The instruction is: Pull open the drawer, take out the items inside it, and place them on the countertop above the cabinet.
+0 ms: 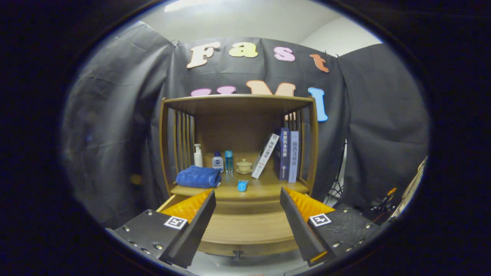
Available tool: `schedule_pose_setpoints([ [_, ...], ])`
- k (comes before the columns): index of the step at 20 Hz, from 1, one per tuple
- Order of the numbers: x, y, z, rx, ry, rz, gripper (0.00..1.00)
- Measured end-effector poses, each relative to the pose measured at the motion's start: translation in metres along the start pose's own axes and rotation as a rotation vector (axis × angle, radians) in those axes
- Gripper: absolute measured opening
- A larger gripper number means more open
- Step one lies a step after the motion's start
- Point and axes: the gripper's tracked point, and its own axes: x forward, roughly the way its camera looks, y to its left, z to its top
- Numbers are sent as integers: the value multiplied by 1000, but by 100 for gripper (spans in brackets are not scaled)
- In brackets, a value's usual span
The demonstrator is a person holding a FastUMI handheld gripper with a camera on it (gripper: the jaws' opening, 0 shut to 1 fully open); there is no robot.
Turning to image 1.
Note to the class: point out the clear teal bottle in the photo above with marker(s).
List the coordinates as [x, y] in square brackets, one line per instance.
[229, 161]

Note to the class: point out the beige fabric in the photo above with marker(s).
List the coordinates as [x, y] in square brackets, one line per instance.
[416, 184]

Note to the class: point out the white pump bottle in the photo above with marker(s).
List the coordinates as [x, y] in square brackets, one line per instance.
[198, 158]

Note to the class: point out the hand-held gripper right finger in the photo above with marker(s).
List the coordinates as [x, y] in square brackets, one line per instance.
[299, 230]

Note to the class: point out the white book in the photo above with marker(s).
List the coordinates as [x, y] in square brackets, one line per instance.
[264, 155]

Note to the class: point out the white bottle with blue cap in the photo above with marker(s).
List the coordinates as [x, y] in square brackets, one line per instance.
[218, 163]

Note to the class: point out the wooden drawer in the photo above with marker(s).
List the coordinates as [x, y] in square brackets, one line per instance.
[245, 230]

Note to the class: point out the blue folded towel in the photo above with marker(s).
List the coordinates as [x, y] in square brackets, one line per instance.
[197, 177]

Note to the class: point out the orange and black tool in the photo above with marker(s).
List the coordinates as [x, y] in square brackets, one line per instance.
[387, 195]

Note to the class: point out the black tripod stand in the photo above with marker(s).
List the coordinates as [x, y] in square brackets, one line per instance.
[337, 189]

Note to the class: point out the light purple book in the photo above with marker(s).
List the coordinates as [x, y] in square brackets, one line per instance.
[293, 157]

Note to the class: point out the dark blue book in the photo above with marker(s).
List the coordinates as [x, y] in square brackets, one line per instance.
[284, 155]

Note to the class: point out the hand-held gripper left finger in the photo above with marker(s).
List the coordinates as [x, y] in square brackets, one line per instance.
[195, 234]

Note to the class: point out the wooden countertop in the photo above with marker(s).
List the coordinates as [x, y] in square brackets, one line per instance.
[264, 188]

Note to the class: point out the light blue tube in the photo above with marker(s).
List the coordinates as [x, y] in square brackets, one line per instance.
[242, 186]

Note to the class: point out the beige lidded teacup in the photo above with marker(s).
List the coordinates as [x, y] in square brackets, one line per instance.
[244, 166]

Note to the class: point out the wooden cabinet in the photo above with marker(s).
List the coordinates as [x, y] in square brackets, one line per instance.
[238, 130]

